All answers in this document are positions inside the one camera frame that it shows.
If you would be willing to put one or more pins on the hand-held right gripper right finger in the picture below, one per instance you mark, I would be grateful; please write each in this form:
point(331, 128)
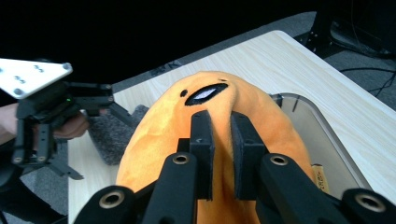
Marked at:
point(246, 149)

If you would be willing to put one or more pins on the orange plush toy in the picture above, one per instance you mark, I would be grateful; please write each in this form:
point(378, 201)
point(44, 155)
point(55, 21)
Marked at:
point(109, 140)
point(162, 133)

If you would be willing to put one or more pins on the grey translucent storage box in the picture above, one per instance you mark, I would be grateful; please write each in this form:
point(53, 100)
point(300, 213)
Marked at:
point(314, 133)

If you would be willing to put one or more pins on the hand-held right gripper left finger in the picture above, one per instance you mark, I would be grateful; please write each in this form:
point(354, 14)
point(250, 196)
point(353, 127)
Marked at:
point(204, 146)

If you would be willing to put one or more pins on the black stand base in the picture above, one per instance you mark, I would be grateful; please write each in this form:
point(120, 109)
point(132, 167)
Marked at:
point(330, 34)

